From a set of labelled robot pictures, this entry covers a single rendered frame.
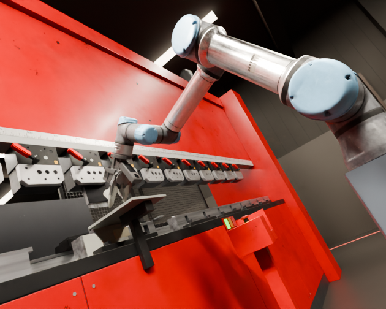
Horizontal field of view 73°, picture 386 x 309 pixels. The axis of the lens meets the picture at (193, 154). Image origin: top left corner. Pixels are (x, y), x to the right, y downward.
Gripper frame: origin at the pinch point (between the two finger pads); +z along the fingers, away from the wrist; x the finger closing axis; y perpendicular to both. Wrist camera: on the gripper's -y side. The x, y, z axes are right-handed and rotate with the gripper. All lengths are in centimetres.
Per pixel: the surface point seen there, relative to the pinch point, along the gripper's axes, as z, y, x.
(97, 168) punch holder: -11.5, 16.3, 0.2
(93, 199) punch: 0.5, 10.8, 3.8
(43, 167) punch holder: -11.5, 16.3, 23.1
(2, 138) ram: -20.0, 24.0, 34.5
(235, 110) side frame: -79, 58, -214
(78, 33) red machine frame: -83, 75, -15
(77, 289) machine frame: 15.6, -20.1, 28.1
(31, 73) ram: -48, 47, 18
